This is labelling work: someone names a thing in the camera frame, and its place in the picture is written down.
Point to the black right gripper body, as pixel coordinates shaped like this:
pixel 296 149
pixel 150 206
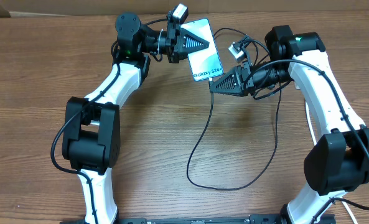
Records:
pixel 247 75

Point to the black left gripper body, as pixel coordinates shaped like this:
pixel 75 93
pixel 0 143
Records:
pixel 171 41

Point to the blue Galaxy smartphone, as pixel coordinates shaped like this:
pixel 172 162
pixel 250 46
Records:
pixel 204 63

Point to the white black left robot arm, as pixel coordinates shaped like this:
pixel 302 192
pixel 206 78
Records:
pixel 91 132

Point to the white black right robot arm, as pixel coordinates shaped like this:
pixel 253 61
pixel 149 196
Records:
pixel 339 161

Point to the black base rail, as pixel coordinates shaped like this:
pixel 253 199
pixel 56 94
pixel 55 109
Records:
pixel 196 220

